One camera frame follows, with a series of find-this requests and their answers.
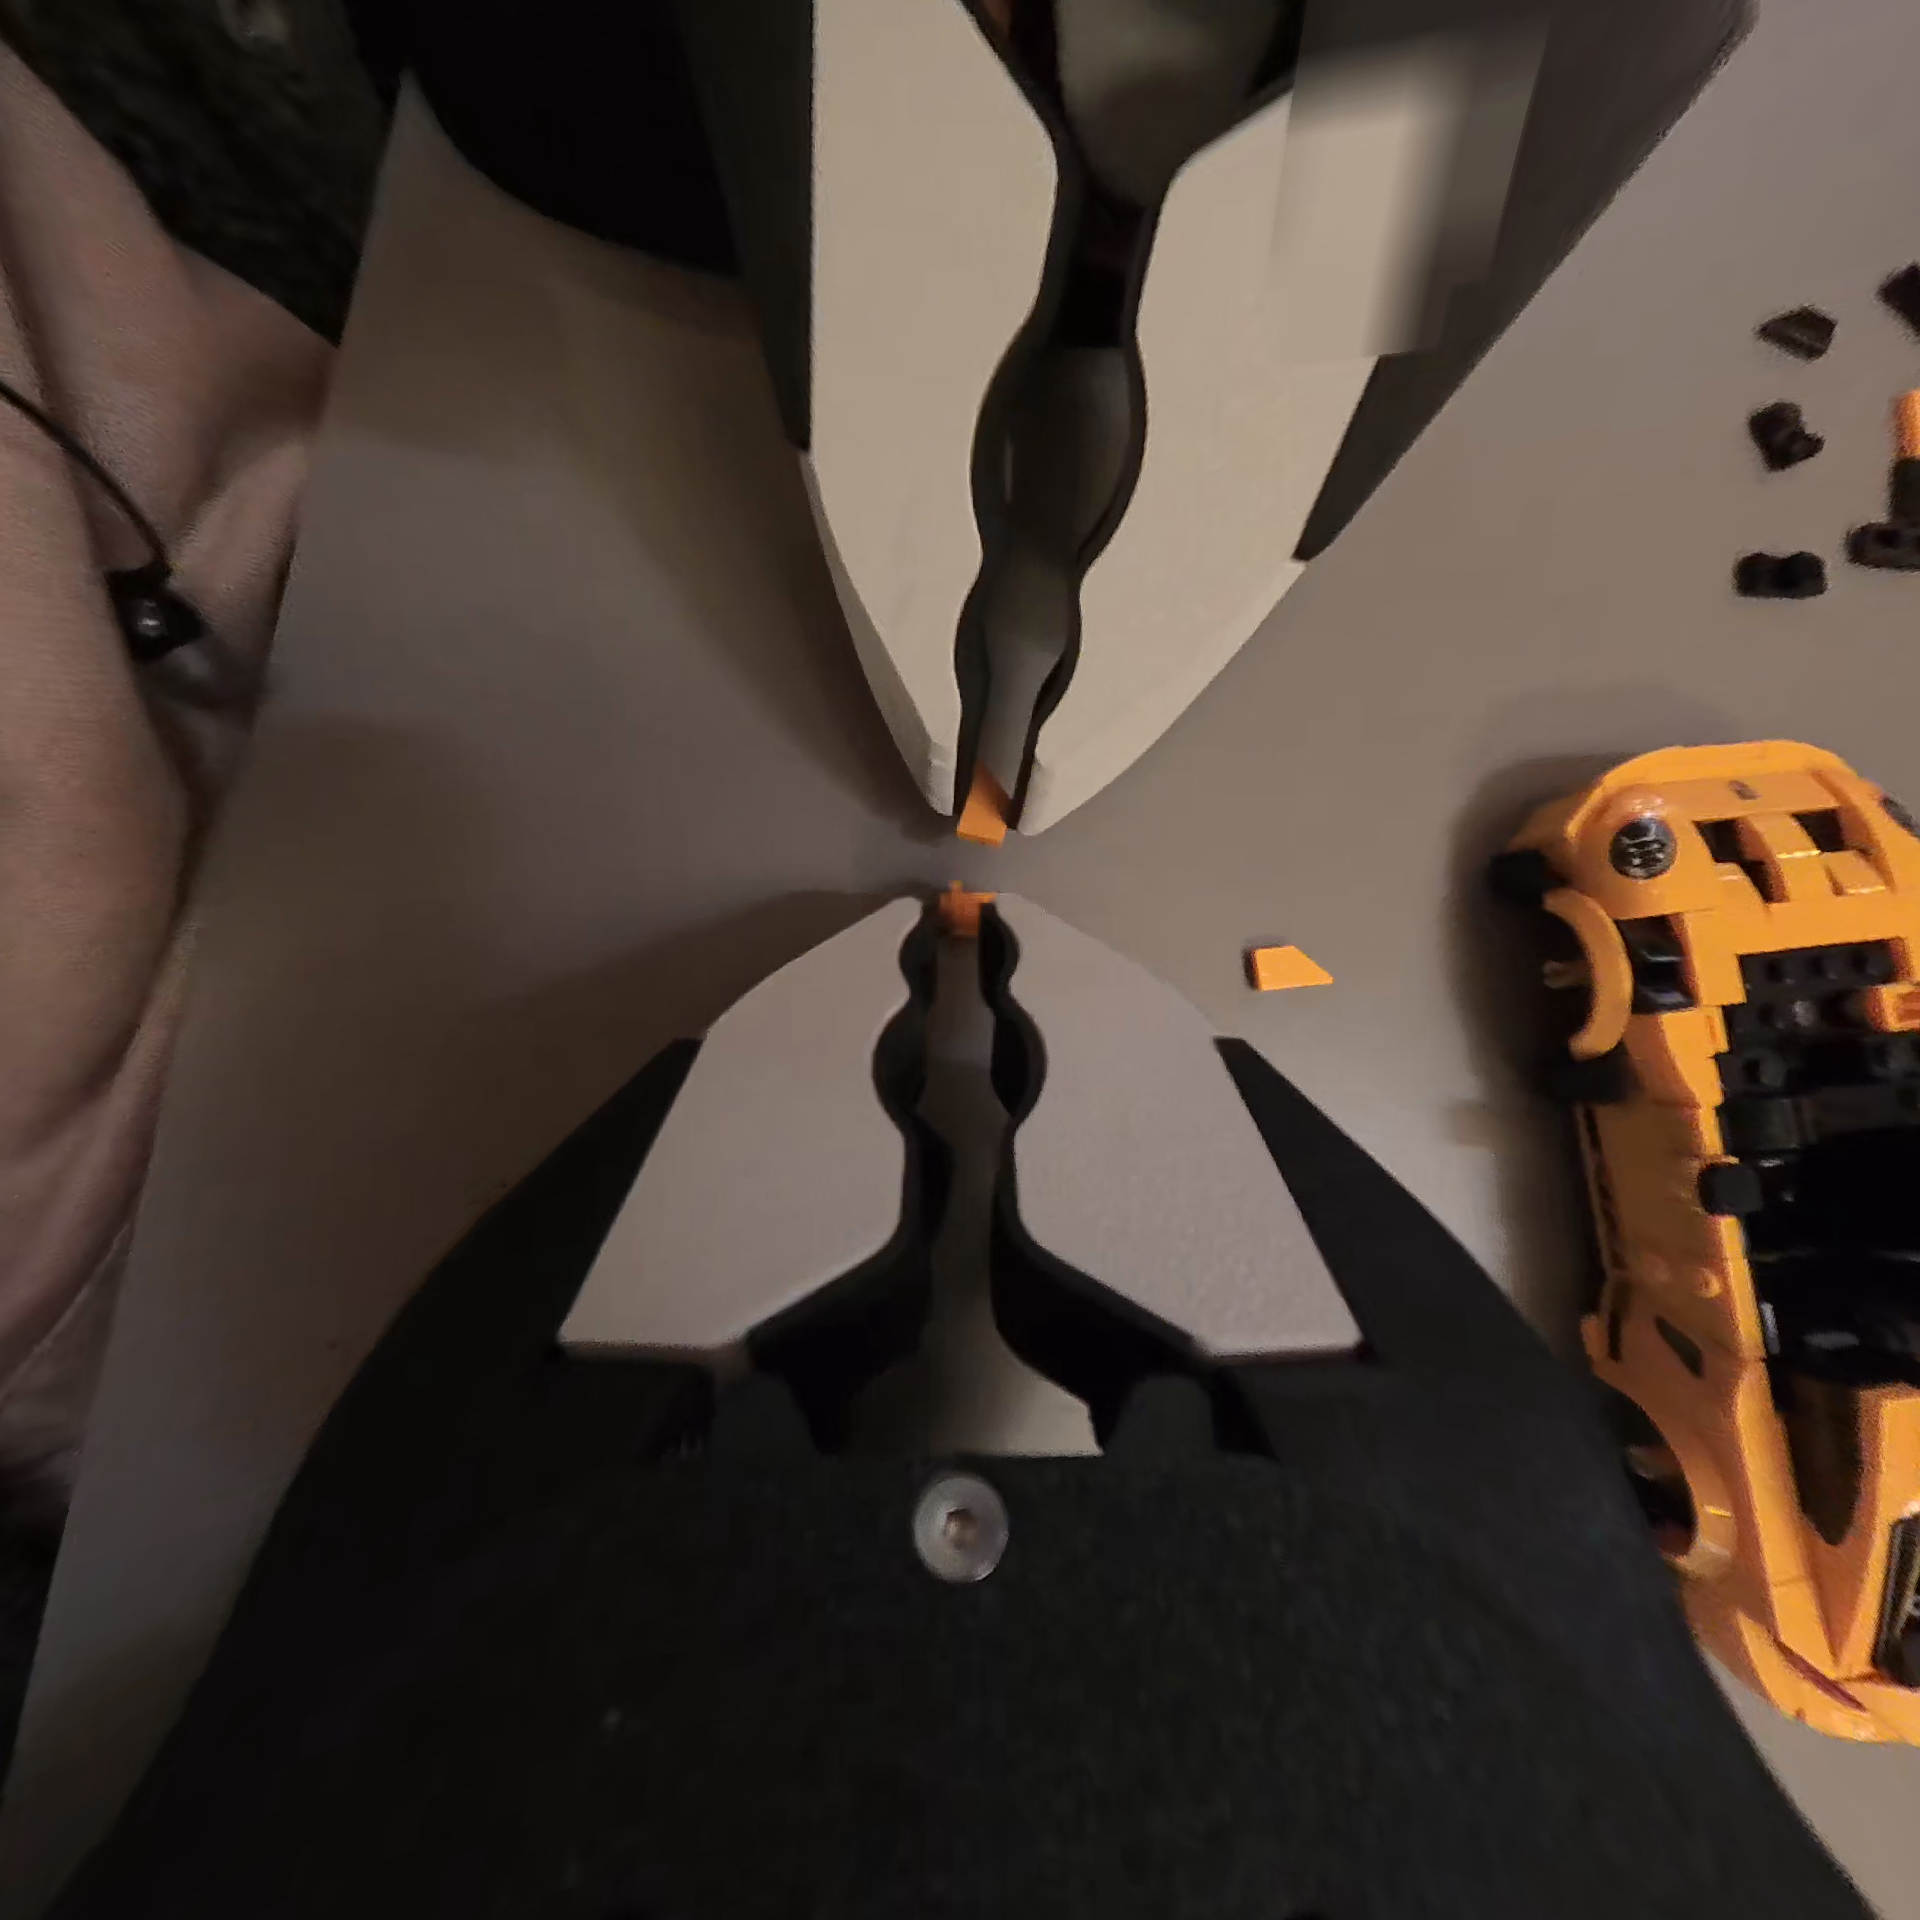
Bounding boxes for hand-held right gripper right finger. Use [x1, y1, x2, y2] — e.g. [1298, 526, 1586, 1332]
[978, 896, 1366, 1356]

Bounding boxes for thin black earphone cable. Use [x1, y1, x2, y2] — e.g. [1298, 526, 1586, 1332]
[0, 382, 209, 666]

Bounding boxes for yellow lego car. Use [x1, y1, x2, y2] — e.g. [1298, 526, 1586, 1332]
[1487, 739, 1920, 1749]

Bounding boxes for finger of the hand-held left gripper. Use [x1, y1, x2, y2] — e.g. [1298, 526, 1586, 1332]
[1019, 83, 1389, 836]
[799, 0, 1070, 826]

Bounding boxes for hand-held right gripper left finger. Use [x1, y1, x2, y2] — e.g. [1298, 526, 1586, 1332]
[555, 896, 954, 1360]

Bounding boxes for beige sweatshirt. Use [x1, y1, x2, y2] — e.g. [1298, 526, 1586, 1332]
[0, 45, 335, 1501]

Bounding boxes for scattered small lego pieces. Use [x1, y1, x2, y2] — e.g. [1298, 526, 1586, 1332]
[1733, 262, 1920, 601]

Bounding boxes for person's left forearm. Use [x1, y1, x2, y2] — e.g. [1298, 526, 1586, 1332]
[393, 0, 713, 278]

